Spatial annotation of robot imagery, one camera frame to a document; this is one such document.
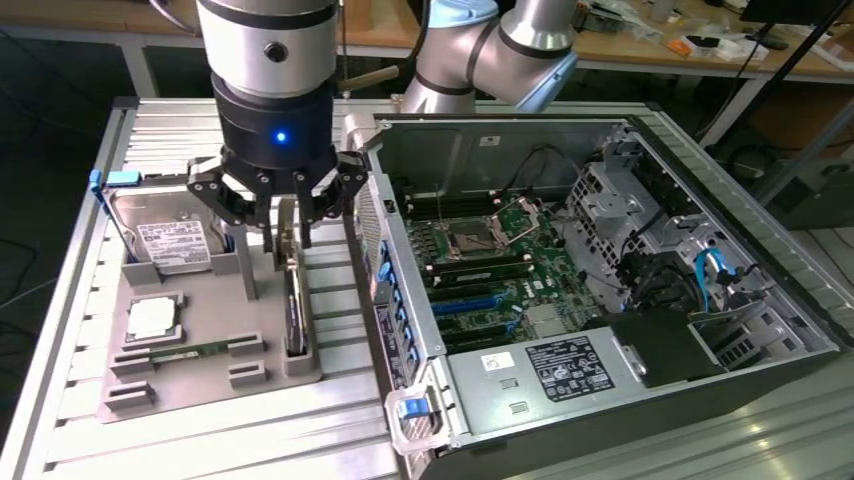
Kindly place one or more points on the silver metal drive cage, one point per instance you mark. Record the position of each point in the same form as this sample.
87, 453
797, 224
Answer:
607, 205

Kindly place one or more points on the blue case release latch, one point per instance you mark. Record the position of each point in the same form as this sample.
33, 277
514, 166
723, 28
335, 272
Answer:
412, 407

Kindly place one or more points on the black RAM stick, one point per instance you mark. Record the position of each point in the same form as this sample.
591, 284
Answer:
480, 272

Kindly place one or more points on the black expansion slot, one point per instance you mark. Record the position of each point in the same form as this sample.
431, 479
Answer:
476, 332

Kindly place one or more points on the metal socket cover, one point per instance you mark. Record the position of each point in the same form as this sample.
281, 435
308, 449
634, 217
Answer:
516, 215

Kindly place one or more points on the green RAM stick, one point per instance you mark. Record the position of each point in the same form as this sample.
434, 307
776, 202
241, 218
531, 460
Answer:
187, 350

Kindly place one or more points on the silver CPU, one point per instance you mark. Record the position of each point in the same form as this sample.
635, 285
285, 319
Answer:
153, 320

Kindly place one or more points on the black plastic fan shroud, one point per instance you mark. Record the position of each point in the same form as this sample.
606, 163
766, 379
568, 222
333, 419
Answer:
660, 345

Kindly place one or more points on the open black PC case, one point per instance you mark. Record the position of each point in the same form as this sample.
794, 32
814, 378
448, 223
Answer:
634, 430

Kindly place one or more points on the white and black gadget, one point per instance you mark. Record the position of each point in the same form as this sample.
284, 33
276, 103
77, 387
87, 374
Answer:
727, 47

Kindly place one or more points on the thin metal locking lever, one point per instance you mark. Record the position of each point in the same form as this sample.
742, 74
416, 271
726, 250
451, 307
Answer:
440, 205

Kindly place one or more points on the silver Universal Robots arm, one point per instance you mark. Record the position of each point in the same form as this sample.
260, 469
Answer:
267, 30

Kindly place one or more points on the grey power supply unit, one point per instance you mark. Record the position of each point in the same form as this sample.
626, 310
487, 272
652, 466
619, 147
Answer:
480, 395

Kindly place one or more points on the blue expansion slot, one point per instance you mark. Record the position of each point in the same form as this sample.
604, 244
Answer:
467, 304

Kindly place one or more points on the gpu card with metal bracket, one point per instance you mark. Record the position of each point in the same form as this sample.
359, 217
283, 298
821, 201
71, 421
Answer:
295, 310

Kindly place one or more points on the CPU socket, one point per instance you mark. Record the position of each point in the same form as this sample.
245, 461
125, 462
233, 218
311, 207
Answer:
467, 240

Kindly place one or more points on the hard disk in blue carrier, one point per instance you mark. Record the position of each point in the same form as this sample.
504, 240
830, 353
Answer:
147, 210

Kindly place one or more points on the small orange box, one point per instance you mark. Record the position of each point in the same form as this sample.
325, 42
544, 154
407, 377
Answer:
675, 47

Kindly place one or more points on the wooden workbench white frame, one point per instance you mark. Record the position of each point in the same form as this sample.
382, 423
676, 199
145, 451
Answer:
620, 50
67, 15

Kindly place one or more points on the silver chipset heatsink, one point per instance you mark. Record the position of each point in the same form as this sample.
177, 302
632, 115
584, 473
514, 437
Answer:
547, 322

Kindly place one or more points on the black tripod pole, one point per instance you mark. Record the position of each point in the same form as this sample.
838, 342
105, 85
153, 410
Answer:
803, 45

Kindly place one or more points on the dark grey box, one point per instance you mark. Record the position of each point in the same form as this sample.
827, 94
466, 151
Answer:
814, 195

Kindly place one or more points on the grey plastic parts rack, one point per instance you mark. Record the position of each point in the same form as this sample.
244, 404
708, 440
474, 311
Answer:
207, 310

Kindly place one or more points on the grey metal disk bay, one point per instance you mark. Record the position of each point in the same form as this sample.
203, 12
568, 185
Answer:
747, 345

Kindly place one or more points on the black monitor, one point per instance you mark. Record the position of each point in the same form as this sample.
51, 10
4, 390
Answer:
801, 10

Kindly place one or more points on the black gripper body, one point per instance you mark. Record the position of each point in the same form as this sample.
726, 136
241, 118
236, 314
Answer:
276, 130

